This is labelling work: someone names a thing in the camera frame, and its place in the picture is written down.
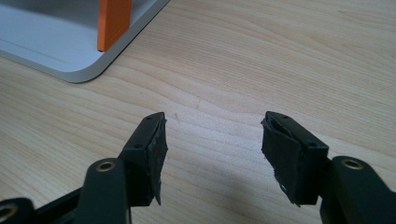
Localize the white two-tier rack orange posts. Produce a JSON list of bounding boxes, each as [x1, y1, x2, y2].
[[0, 0, 171, 84]]

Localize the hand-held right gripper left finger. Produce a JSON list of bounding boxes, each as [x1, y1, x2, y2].
[[119, 111, 169, 208]]

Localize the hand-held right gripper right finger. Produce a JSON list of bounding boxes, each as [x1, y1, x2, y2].
[[261, 110, 330, 207]]

